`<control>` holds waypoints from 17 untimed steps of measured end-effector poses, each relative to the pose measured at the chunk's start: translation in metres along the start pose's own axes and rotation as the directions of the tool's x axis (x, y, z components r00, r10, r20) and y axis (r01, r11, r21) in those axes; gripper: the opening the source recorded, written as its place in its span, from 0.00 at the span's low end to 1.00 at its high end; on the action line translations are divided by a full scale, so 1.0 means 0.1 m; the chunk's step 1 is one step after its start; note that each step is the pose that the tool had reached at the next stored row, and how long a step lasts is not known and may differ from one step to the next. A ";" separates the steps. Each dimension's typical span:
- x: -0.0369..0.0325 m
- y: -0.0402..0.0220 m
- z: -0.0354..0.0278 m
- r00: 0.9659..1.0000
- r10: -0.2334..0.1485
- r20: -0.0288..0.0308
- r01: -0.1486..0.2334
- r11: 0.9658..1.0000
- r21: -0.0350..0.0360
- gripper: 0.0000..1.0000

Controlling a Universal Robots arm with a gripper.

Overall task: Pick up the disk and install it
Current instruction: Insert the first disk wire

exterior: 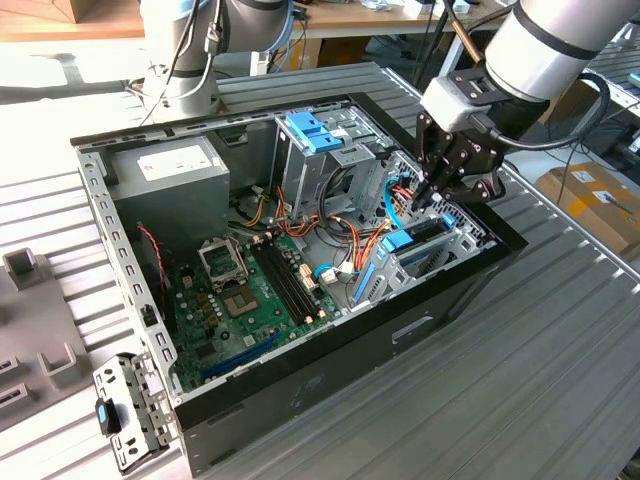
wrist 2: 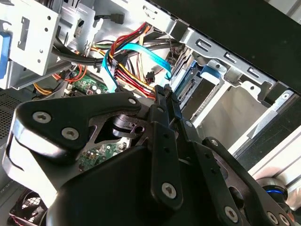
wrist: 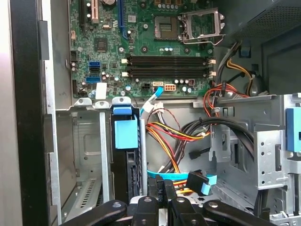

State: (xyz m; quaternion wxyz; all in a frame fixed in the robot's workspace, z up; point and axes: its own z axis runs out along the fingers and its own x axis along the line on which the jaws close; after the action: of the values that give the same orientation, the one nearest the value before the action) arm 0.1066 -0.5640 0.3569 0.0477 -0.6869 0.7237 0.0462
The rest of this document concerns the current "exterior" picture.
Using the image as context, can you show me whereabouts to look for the black RAM slot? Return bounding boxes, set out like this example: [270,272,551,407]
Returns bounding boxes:
[251,241,309,326]
[264,237,322,321]

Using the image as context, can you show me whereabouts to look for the grey metal slot bracket plate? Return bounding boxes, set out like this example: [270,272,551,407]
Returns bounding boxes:
[92,352,181,476]

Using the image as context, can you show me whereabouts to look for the black latch with blue mark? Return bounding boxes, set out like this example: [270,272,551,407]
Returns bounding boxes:
[94,397,122,436]

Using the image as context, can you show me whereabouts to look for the orange red wire bundle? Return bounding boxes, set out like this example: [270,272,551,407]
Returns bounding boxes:
[274,184,396,271]

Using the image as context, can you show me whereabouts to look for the blue expansion slot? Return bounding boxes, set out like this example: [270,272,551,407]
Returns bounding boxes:
[199,332,284,381]

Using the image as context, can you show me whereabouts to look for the blue data wire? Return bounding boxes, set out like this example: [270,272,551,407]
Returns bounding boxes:
[383,169,411,222]

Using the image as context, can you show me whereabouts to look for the orange red yellow power wire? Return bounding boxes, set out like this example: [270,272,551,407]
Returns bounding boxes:
[389,179,419,204]

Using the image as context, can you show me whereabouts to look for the grey parts rack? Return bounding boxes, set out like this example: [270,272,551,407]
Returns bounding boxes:
[0,247,96,431]

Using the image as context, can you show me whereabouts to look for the black open PC case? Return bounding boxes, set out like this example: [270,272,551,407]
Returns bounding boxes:
[69,92,530,479]

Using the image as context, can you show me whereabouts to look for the grey power supply unit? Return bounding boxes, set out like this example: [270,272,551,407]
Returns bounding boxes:
[107,134,231,251]

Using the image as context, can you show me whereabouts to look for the light blue wire white plug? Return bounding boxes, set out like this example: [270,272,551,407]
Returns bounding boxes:
[313,261,362,287]

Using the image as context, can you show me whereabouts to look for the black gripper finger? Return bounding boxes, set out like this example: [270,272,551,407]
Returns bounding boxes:
[429,172,506,204]
[412,112,444,210]

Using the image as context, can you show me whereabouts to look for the long wooden desk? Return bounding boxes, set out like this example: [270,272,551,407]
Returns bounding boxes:
[294,0,516,96]

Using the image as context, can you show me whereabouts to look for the blue plastic drive latch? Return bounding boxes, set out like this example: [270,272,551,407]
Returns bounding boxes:
[285,112,345,155]

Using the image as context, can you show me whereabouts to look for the cardboard box with white labels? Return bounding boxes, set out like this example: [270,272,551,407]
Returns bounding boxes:
[534,159,640,261]

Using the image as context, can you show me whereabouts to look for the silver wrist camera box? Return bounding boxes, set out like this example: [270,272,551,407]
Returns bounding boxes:
[419,74,494,134]

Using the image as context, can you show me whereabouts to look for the grey metal drive cage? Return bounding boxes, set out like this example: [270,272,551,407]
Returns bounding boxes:
[272,107,396,226]

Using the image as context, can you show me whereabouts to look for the grey metal disk bay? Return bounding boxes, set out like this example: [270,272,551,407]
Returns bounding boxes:
[347,214,499,312]

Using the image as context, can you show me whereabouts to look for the hard disk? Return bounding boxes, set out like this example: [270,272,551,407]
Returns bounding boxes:
[352,212,459,306]

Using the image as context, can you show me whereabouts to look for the green motherboard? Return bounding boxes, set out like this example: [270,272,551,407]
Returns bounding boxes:
[169,232,341,394]

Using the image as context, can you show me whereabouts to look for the metal socket cover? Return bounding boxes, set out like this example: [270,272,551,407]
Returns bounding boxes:
[196,236,251,292]

